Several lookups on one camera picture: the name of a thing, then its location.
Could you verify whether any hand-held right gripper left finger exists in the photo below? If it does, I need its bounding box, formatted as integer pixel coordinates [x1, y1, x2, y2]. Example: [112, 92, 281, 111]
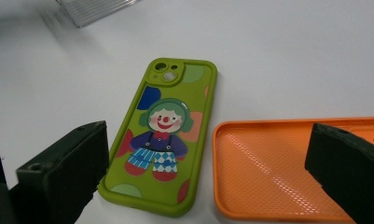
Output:
[16, 120, 110, 224]

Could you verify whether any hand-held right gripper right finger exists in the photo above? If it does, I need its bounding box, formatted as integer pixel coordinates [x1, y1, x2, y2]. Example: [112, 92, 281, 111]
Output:
[304, 122, 374, 224]

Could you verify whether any orange phone case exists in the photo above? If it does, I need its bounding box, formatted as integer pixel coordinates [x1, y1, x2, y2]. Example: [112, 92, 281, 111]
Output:
[212, 116, 374, 222]

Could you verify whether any clear acrylic rack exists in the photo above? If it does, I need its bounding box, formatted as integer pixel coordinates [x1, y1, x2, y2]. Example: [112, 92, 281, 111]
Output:
[55, 0, 144, 29]

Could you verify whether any green clown phone case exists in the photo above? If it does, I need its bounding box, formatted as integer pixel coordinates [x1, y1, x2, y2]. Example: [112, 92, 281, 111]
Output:
[97, 57, 218, 218]

